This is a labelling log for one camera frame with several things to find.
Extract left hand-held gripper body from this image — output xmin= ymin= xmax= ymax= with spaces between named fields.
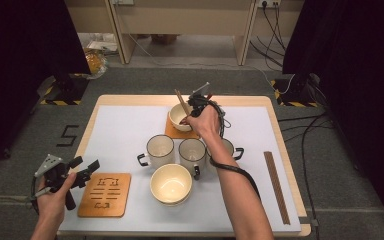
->
xmin=34 ymin=153 xmax=83 ymax=212

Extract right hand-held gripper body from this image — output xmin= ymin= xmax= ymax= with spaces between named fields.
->
xmin=188 ymin=82 xmax=214 ymax=118

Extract cream ceramic bowl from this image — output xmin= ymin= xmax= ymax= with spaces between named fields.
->
xmin=154 ymin=194 xmax=191 ymax=207
xmin=149 ymin=163 xmax=193 ymax=205
xmin=168 ymin=102 xmax=194 ymax=132

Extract carved wooden coaster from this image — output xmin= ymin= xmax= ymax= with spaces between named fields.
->
xmin=164 ymin=113 xmax=202 ymax=140
xmin=77 ymin=172 xmax=132 ymax=219

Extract white mug with black rim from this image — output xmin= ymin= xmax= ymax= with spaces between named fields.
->
xmin=178 ymin=137 xmax=208 ymax=181
xmin=137 ymin=134 xmax=176 ymax=169
xmin=220 ymin=138 xmax=245 ymax=162

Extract person's right hand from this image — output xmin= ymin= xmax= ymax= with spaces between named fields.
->
xmin=179 ymin=100 xmax=223 ymax=142

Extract person's left hand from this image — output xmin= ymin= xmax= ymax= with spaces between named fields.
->
xmin=34 ymin=172 xmax=78 ymax=222

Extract white table mat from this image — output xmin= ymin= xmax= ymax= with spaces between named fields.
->
xmin=58 ymin=105 xmax=303 ymax=234

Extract yellow black hazard tape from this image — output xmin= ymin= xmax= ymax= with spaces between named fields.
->
xmin=39 ymin=75 xmax=83 ymax=107
xmin=270 ymin=79 xmax=319 ymax=109

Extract black stand base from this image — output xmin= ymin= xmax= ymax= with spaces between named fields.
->
xmin=274 ymin=73 xmax=318 ymax=104
xmin=53 ymin=71 xmax=89 ymax=103

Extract beige wooden desk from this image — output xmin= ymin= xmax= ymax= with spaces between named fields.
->
xmin=104 ymin=0 xmax=260 ymax=67

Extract yellow plastic bag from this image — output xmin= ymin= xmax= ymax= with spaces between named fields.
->
xmin=83 ymin=48 xmax=109 ymax=80

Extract black curtain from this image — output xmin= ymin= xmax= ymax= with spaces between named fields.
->
xmin=0 ymin=0 xmax=92 ymax=172
xmin=281 ymin=0 xmax=384 ymax=236

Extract white papers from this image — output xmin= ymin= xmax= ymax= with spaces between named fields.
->
xmin=86 ymin=39 xmax=119 ymax=54

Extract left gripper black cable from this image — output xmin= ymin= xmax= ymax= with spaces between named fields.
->
xmin=28 ymin=175 xmax=53 ymax=214

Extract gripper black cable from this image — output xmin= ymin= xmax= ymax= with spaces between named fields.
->
xmin=28 ymin=175 xmax=53 ymax=214
xmin=208 ymin=99 xmax=262 ymax=200

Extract white floor cable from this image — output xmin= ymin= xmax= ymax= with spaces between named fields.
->
xmin=126 ymin=32 xmax=297 ymax=96

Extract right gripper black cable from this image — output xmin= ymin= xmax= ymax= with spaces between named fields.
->
xmin=208 ymin=99 xmax=262 ymax=200

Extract black power cable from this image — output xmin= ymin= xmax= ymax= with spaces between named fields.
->
xmin=249 ymin=39 xmax=284 ymax=68
xmin=261 ymin=2 xmax=287 ymax=52

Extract black floor cable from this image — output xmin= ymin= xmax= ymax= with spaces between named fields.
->
xmin=281 ymin=121 xmax=334 ymax=133
xmin=300 ymin=114 xmax=328 ymax=218

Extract white wall socket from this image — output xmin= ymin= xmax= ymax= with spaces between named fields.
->
xmin=257 ymin=0 xmax=282 ymax=8

